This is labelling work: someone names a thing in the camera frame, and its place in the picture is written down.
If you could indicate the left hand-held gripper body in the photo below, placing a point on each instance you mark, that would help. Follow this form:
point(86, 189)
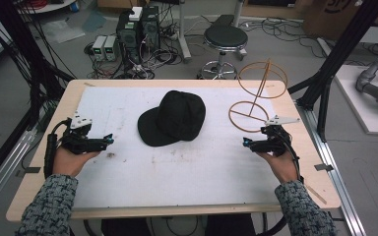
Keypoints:
point(78, 139)

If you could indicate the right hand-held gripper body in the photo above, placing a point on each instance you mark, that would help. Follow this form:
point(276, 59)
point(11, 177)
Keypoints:
point(272, 137)

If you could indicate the black baseball cap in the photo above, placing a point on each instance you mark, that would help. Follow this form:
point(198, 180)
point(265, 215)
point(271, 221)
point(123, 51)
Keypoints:
point(173, 118)

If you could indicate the person's left hand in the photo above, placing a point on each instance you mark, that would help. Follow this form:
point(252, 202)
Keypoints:
point(69, 160)

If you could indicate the person's right hand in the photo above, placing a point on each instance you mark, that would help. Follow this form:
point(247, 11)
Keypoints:
point(280, 165)

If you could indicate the white foam table mat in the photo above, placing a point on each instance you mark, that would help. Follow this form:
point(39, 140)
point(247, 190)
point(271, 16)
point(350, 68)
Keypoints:
point(177, 147)

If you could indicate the grey power supply unit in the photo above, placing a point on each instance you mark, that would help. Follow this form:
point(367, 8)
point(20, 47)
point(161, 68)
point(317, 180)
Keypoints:
point(99, 47)
point(111, 47)

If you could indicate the black round stool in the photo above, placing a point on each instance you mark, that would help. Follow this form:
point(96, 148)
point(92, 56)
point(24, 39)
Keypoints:
point(224, 49)

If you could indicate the white platform board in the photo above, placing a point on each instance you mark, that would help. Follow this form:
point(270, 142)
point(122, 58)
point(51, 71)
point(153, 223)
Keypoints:
point(364, 101)

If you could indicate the black computer tower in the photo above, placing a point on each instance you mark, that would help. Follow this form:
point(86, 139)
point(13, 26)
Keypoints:
point(128, 36)
point(150, 29)

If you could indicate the cardboard box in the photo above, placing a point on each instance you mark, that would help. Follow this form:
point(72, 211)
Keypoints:
point(333, 16)

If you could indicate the aluminium rail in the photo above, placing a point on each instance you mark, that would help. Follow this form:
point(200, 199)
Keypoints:
point(3, 170)
point(331, 170)

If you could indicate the black metal frame post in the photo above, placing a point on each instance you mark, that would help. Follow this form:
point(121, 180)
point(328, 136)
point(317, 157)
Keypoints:
point(338, 55)
point(23, 52)

